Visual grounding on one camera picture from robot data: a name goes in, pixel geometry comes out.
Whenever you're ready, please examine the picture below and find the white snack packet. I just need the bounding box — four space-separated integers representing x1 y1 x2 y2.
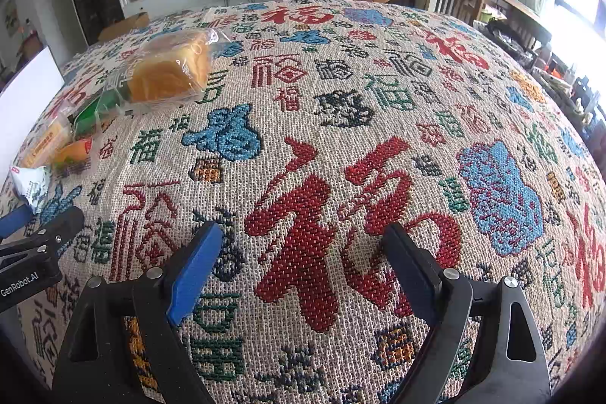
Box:
9 165 52 214

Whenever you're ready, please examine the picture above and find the wooden dining table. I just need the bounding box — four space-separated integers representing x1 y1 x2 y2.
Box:
478 0 553 51

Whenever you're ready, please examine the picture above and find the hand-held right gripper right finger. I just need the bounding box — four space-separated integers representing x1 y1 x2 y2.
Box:
381 221 552 404

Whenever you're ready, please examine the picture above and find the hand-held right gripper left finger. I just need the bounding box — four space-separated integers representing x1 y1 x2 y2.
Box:
51 220 224 404

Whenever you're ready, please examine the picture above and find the white board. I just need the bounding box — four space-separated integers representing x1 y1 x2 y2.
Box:
0 45 66 192

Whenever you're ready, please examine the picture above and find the printed blanket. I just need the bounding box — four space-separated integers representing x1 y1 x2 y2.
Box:
0 0 606 404

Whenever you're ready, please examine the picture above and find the yellow snack packet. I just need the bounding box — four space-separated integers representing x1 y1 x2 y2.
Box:
23 120 73 169

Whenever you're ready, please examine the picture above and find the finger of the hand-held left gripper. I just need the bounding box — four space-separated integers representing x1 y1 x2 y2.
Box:
0 203 32 241
0 205 86 262

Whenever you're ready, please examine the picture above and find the cardboard box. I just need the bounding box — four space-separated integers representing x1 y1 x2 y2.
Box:
98 12 150 42

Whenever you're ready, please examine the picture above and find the bread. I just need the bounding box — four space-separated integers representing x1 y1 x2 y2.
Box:
102 28 233 117

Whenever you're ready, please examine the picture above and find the green snack packet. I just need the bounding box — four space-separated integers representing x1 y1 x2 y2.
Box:
71 94 126 136

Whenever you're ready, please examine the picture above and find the orange snack packet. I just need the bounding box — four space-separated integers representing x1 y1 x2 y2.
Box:
52 138 95 172

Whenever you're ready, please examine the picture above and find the wall picture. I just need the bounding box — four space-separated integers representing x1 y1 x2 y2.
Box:
4 0 20 32

